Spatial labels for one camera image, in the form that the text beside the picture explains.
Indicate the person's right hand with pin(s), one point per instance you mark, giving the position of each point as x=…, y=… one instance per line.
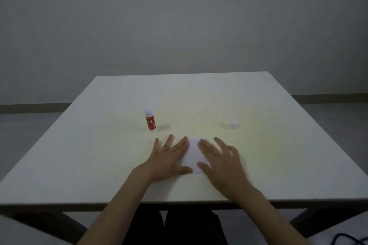
x=227, y=170

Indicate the person's left hand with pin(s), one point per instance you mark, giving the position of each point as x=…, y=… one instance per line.
x=161, y=164

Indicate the person's left middle finger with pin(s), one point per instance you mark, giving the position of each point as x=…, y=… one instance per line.
x=167, y=143

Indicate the person's right middle finger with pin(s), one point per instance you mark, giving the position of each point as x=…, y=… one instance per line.
x=222, y=144

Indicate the person's left thumb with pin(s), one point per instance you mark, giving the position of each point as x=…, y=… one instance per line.
x=184, y=170

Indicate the person's right thumb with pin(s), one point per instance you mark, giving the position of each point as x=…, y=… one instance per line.
x=203, y=167

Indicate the white paper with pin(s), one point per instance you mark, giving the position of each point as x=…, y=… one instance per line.
x=194, y=154

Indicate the person's right forearm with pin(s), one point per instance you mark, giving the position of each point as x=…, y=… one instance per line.
x=267, y=216

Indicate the person's left forearm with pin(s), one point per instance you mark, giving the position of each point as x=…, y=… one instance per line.
x=115, y=210

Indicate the white glue stick cap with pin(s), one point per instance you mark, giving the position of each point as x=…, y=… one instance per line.
x=234, y=125

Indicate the red and white glue stick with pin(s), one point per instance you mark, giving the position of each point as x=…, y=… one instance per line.
x=150, y=121

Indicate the person's black trousers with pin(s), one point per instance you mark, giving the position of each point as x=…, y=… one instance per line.
x=184, y=227

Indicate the dark baseboard strip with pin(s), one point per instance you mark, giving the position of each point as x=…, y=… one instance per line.
x=34, y=108
x=330, y=98

